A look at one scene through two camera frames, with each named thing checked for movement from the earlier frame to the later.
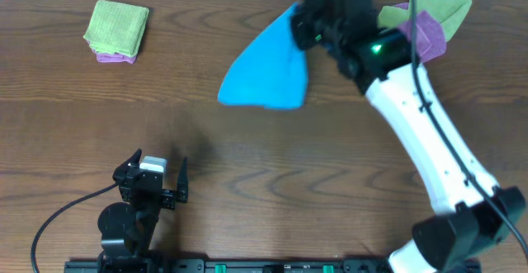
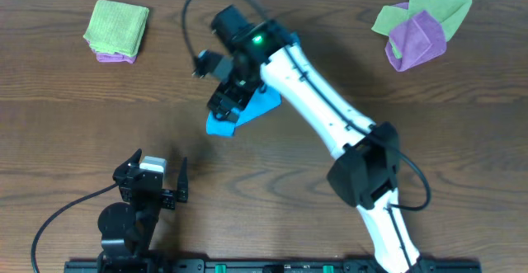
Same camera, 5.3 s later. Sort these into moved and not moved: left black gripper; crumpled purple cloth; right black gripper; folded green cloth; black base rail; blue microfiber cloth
Moved: right black gripper; blue microfiber cloth
Not moved: left black gripper; folded green cloth; black base rail; crumpled purple cloth
